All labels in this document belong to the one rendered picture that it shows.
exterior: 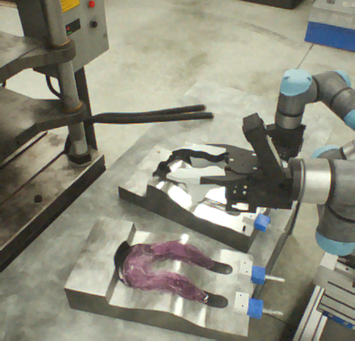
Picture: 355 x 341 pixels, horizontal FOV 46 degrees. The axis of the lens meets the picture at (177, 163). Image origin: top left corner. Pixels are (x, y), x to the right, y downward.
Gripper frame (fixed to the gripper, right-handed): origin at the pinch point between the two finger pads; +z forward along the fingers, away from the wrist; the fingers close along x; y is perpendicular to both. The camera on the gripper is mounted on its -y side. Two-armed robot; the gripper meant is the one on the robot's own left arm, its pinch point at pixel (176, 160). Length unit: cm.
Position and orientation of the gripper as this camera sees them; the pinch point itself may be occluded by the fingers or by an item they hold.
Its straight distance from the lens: 70.0
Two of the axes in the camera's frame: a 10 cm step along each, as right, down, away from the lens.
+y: -0.1, 8.3, 5.6
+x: 1.1, -5.6, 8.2
